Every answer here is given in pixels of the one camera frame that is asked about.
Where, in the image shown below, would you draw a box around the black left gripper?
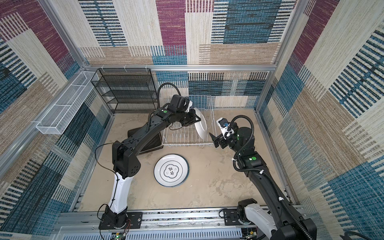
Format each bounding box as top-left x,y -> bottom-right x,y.
175,109 -> 202,127

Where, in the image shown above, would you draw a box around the white round plate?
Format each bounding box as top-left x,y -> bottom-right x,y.
195,108 -> 208,141
154,154 -> 190,188

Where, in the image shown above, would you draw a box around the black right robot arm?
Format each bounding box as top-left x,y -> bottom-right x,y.
211,123 -> 317,240

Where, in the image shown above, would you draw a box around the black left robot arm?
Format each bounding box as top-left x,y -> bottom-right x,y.
102,95 -> 201,229

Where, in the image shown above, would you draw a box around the black mesh shelf rack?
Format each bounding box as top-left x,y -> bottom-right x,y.
91,68 -> 157,114

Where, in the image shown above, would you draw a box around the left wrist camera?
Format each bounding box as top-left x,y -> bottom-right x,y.
185,101 -> 193,113

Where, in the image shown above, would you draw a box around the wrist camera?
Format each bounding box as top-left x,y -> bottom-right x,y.
217,118 -> 234,139
185,101 -> 193,113

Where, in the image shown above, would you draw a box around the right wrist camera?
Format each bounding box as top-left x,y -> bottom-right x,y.
217,118 -> 234,139

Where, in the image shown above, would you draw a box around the white wire dish rack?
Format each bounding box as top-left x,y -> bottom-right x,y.
162,95 -> 217,147

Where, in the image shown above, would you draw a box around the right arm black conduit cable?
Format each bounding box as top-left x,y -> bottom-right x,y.
229,114 -> 314,240

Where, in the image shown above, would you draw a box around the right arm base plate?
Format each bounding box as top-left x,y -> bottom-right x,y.
219,208 -> 254,226

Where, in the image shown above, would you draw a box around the aluminium front rail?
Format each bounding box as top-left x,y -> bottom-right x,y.
49,205 -> 319,240

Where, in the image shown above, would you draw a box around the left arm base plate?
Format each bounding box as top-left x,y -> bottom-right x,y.
99,211 -> 143,230

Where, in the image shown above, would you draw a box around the white wire wall basket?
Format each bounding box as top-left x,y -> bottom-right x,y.
36,71 -> 95,135

